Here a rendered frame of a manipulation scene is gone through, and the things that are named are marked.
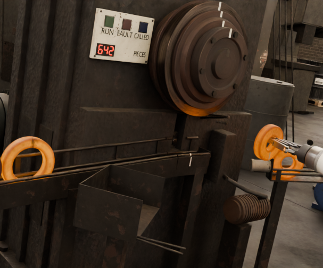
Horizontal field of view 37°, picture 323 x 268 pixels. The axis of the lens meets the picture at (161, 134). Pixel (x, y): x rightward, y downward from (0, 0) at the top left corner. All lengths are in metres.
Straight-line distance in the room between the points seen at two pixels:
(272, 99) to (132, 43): 2.94
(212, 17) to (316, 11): 8.16
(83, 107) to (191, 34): 0.49
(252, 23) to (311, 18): 7.59
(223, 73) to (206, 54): 0.12
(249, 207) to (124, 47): 0.91
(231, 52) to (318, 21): 8.22
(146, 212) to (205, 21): 0.77
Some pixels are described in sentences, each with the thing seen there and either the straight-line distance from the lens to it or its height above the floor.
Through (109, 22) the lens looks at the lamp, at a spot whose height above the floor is 1.20.
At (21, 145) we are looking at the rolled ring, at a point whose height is 0.77.
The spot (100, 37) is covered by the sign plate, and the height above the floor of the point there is 1.14.
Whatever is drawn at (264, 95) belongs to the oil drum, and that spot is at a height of 0.75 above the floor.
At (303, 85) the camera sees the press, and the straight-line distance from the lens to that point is 10.07.
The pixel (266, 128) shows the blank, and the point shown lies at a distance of 2.02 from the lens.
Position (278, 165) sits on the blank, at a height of 0.69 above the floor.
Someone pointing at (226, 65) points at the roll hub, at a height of 1.11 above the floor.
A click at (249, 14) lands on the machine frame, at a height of 1.34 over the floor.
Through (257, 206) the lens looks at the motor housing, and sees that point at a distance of 2.27.
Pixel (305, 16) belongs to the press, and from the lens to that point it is 9.82.
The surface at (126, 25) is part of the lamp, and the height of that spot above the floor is 1.20.
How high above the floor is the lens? 1.22
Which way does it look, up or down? 12 degrees down
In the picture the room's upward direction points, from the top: 10 degrees clockwise
